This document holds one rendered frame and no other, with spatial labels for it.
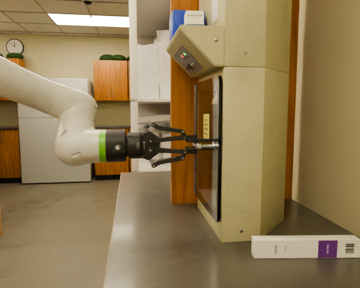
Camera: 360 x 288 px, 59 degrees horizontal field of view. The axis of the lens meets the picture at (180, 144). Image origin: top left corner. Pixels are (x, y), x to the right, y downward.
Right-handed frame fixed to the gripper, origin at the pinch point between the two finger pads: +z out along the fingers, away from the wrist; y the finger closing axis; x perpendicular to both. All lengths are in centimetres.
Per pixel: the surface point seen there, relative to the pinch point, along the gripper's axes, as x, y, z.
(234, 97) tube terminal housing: -10.9, 13.2, 7.4
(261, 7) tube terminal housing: -11.2, 36.0, 14.1
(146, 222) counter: 9.0, -25.8, -15.0
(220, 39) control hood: -11.1, 27.7, 3.4
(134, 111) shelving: 105, 10, -17
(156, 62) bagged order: 127, 43, -2
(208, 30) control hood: -11.1, 29.9, 0.3
